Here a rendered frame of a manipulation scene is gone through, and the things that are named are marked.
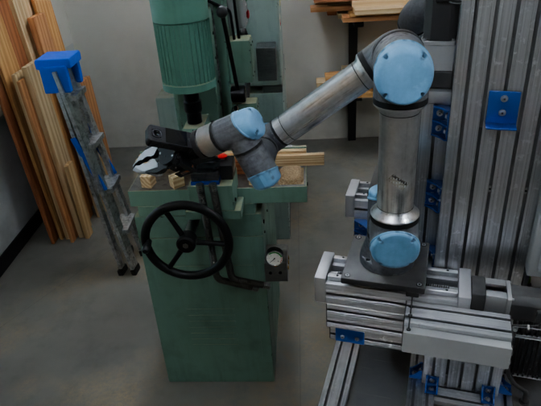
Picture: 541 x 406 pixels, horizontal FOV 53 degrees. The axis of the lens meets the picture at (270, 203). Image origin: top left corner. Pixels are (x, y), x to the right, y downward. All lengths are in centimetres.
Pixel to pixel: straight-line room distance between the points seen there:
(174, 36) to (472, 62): 86
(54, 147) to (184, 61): 163
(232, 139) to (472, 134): 64
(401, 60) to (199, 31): 79
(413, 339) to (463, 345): 12
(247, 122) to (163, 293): 104
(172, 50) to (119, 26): 262
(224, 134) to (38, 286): 210
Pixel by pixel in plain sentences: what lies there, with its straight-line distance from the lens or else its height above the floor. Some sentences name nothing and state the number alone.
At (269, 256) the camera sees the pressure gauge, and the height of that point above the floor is 67.
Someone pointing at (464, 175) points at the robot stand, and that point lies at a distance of 158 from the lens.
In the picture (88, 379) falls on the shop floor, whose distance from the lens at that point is 255.
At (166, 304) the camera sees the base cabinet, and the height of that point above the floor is 42.
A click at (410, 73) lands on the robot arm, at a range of 114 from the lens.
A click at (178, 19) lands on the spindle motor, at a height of 143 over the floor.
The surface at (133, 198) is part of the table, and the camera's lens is 190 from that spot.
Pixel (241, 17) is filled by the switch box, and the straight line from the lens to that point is 206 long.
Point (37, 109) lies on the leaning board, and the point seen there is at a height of 81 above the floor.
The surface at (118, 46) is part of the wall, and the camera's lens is 440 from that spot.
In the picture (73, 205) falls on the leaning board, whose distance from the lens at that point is 340.
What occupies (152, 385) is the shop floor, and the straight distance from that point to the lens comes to 243.
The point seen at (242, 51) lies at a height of 126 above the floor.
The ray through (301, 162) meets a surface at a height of 91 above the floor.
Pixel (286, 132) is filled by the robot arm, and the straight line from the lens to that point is 135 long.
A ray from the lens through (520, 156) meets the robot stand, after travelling 156.
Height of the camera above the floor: 174
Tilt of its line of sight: 29 degrees down
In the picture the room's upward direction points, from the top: 4 degrees counter-clockwise
